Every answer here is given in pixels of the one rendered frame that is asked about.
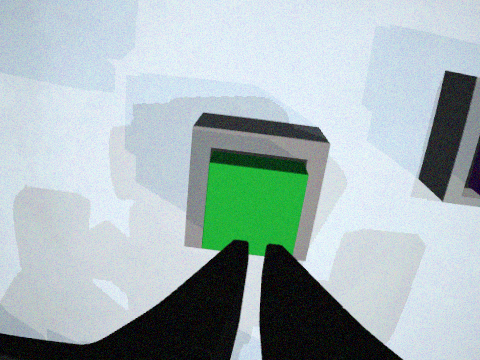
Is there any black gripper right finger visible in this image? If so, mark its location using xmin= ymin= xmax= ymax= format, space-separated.
xmin=259 ymin=243 xmax=403 ymax=360

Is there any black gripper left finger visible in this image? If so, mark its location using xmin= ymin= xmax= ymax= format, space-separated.
xmin=0 ymin=239 xmax=249 ymax=360

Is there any green button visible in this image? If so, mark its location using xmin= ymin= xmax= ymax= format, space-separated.
xmin=184 ymin=112 xmax=331 ymax=261

